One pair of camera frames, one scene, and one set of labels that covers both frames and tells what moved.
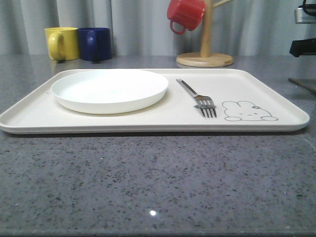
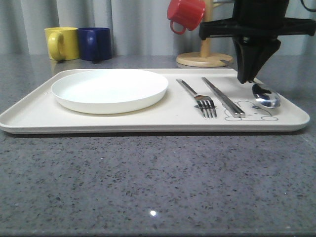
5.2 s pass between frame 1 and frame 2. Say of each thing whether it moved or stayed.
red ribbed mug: stayed
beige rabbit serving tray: stayed
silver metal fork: stayed
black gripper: moved
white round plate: stayed
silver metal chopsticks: moved
